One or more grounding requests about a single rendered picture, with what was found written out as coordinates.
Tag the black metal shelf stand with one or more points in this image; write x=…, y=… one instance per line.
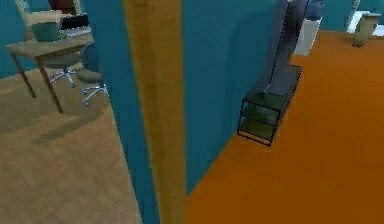
x=271, y=100

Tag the black flat television set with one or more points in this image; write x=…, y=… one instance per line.
x=286, y=43

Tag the brown wooden room door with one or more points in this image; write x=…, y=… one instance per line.
x=160, y=100

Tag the blue swivel office chair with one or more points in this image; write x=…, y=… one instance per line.
x=91, y=66

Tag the grey swivel office chair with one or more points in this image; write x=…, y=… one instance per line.
x=65, y=61

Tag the black laptop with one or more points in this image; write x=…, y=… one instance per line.
x=75, y=22

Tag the brown wooden desk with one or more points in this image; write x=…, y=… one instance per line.
x=50, y=46

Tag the blue vase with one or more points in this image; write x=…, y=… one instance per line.
x=315, y=9

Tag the teal box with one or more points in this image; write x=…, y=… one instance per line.
x=46, y=31

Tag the white pedestal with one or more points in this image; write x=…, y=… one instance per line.
x=308, y=35

